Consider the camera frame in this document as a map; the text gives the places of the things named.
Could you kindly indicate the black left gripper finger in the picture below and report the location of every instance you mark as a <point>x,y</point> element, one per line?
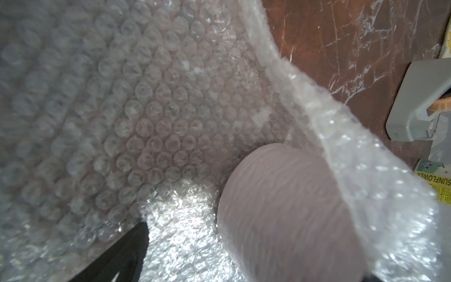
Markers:
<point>122,261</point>

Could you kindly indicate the pale pink mug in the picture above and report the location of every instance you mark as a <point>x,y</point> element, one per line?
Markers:
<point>282,219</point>

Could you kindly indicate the green tape roll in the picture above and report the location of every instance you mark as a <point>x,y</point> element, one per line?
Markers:
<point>438,175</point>

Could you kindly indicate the small grey tray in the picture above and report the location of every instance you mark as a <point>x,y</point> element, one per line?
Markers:
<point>419,102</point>

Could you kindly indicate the yellow work glove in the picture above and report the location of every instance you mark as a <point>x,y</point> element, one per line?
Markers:
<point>445,51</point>

